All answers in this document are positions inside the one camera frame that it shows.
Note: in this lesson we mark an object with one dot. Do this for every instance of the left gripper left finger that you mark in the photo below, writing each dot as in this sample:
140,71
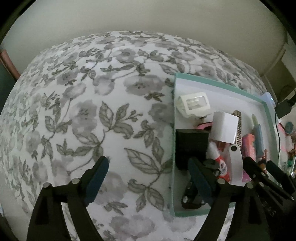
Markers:
92,179

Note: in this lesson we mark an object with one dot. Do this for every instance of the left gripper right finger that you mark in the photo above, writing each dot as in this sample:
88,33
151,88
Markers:
204,180

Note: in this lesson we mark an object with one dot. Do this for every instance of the black toy car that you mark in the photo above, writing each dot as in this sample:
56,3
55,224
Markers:
191,198

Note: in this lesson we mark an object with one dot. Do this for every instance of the brown dog toy figure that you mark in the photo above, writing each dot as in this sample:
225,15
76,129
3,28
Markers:
262,164

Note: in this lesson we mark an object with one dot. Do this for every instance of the red white glue bottle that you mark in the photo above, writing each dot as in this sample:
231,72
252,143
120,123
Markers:
214,154

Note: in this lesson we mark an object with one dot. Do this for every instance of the black square box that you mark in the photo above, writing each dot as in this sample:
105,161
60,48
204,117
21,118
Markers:
190,144

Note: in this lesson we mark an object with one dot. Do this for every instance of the gold patterned black lighter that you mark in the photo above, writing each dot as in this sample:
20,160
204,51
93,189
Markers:
239,128

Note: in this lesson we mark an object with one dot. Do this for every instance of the pink kids smartwatch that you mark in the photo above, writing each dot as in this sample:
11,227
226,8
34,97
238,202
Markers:
204,126

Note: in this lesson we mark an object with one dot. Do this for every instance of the white small box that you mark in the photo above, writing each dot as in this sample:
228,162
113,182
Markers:
224,127

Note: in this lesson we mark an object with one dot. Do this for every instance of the white rectangular plastic frame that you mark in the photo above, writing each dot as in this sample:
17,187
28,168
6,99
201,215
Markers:
193,105

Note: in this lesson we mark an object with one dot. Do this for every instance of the colourful trinket pile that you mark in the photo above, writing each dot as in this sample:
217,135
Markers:
289,155

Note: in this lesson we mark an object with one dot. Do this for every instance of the teal white shallow box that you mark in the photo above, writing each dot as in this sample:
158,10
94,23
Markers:
225,98

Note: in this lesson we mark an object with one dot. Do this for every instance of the teal round tin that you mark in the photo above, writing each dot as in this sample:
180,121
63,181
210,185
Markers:
289,127

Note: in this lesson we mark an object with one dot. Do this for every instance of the black power adapter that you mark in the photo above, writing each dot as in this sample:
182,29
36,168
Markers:
284,108

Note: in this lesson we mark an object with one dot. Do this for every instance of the floral grey white blanket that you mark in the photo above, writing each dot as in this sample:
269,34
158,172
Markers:
109,94

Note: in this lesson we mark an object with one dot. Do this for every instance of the white power strip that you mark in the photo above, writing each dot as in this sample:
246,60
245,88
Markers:
269,100

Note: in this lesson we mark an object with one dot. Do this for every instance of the dark teal cabinet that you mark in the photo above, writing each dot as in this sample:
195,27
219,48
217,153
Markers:
8,77

